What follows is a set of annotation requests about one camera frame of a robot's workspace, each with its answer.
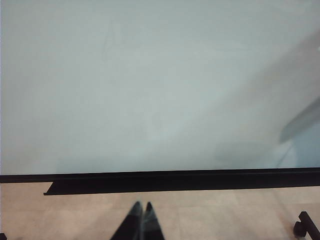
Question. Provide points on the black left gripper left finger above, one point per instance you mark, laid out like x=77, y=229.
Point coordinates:
x=131, y=225

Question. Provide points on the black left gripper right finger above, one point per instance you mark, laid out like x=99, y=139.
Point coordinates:
x=151, y=225

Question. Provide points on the black stand foot corner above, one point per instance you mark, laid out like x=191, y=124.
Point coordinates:
x=2, y=237

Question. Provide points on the black stand leg with caster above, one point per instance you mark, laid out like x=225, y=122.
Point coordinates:
x=306, y=225

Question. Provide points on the glass whiteboard with black frame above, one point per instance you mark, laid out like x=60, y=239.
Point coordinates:
x=150, y=87

